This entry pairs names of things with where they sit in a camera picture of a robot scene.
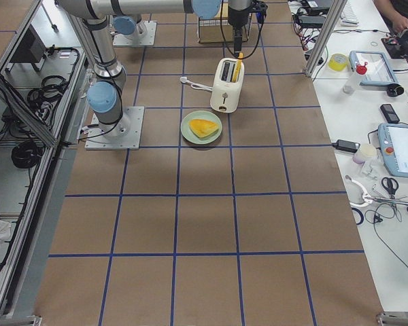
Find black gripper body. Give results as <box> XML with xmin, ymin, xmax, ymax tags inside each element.
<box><xmin>228</xmin><ymin>6</ymin><xmax>250</xmax><ymax>38</ymax></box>

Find white toaster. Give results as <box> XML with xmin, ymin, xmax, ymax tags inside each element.
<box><xmin>210</xmin><ymin>58</ymin><xmax>244</xmax><ymax>113</ymax></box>

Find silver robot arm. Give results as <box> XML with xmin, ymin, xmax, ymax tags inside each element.
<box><xmin>113</xmin><ymin>14</ymin><xmax>148</xmax><ymax>39</ymax></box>
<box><xmin>58</xmin><ymin>1</ymin><xmax>224</xmax><ymax>82</ymax></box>

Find bread slice in toaster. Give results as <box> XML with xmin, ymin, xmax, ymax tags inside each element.
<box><xmin>232</xmin><ymin>52</ymin><xmax>243</xmax><ymax>83</ymax></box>

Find triangular bread on plate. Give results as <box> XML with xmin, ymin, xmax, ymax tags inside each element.
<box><xmin>188</xmin><ymin>119</ymin><xmax>219</xmax><ymax>138</ymax></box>

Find yellow tape roll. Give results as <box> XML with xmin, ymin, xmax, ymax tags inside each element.
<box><xmin>328</xmin><ymin>53</ymin><xmax>348</xmax><ymax>71</ymax></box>

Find green plate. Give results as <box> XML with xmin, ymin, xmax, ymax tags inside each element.
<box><xmin>180</xmin><ymin>111</ymin><xmax>222</xmax><ymax>145</ymax></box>

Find red capped squeeze bottle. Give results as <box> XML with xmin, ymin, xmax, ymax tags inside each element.
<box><xmin>342</xmin><ymin>63</ymin><xmax>367</xmax><ymax>94</ymax></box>

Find upper blue teach pendant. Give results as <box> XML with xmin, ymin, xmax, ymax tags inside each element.
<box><xmin>349</xmin><ymin>50</ymin><xmax>398</xmax><ymax>86</ymax></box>

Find blue teach pendant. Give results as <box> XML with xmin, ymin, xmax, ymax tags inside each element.
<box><xmin>349</xmin><ymin>50</ymin><xmax>398</xmax><ymax>86</ymax></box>
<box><xmin>378</xmin><ymin>123</ymin><xmax>408</xmax><ymax>177</ymax></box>

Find black power adapter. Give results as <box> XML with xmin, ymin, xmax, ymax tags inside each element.
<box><xmin>332</xmin><ymin>139</ymin><xmax>360</xmax><ymax>153</ymax></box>

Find black phone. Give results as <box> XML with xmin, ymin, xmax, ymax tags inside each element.
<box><xmin>380</xmin><ymin>104</ymin><xmax>400</xmax><ymax>124</ymax></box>

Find lower blue teach pendant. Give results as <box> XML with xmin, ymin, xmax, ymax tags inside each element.
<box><xmin>378</xmin><ymin>123</ymin><xmax>408</xmax><ymax>177</ymax></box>

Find black scissors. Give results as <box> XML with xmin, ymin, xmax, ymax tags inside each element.
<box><xmin>381</xmin><ymin>177</ymin><xmax>399</xmax><ymax>199</ymax></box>

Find wire grid storage box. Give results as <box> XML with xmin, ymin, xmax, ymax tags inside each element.
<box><xmin>192</xmin><ymin>1</ymin><xmax>253</xmax><ymax>44</ymax></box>

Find white toaster power cable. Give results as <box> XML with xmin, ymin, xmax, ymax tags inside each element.
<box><xmin>180</xmin><ymin>76</ymin><xmax>214</xmax><ymax>92</ymax></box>

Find aluminium frame post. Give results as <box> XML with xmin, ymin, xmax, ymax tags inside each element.
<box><xmin>303</xmin><ymin>0</ymin><xmax>347</xmax><ymax>77</ymax></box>

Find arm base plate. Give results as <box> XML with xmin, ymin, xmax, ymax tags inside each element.
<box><xmin>85</xmin><ymin>107</ymin><xmax>144</xmax><ymax>150</ymax></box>
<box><xmin>113</xmin><ymin>20</ymin><xmax>157</xmax><ymax>48</ymax></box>

